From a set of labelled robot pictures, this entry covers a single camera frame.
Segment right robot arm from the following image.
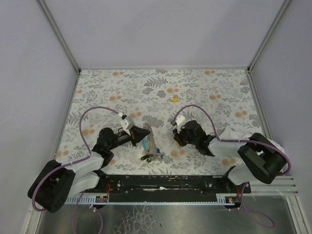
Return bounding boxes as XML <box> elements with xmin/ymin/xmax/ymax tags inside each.
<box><xmin>173</xmin><ymin>116</ymin><xmax>287</xmax><ymax>185</ymax></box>

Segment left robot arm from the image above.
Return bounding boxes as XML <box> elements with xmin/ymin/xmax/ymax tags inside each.
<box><xmin>27</xmin><ymin>125</ymin><xmax>151</xmax><ymax>213</ymax></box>

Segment white cloth cover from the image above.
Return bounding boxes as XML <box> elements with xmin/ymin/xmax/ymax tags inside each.
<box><xmin>218</xmin><ymin>127</ymin><xmax>292</xmax><ymax>175</ymax></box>

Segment floral table mat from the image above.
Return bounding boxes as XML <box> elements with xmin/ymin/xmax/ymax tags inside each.
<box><xmin>55</xmin><ymin>69</ymin><xmax>262</xmax><ymax>175</ymax></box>

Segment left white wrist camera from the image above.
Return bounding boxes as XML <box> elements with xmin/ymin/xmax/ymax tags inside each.
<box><xmin>120</xmin><ymin>115</ymin><xmax>134</xmax><ymax>135</ymax></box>

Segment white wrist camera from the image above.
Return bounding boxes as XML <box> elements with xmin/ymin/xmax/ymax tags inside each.
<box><xmin>120</xmin><ymin>115</ymin><xmax>134</xmax><ymax>135</ymax></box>
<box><xmin>171</xmin><ymin>115</ymin><xmax>186</xmax><ymax>133</ymax></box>

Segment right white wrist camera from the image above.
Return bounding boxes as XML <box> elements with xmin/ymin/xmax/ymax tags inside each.
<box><xmin>171</xmin><ymin>115</ymin><xmax>186</xmax><ymax>133</ymax></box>

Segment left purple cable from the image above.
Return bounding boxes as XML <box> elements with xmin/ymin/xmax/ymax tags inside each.
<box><xmin>31</xmin><ymin>106</ymin><xmax>126</xmax><ymax>234</ymax></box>

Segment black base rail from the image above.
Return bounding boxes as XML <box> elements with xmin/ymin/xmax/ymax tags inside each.
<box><xmin>85</xmin><ymin>175</ymin><xmax>251</xmax><ymax>205</ymax></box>

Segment white slotted cable duct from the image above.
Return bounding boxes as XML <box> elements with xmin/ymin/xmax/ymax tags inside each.
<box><xmin>65</xmin><ymin>193</ymin><xmax>108</xmax><ymax>204</ymax></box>

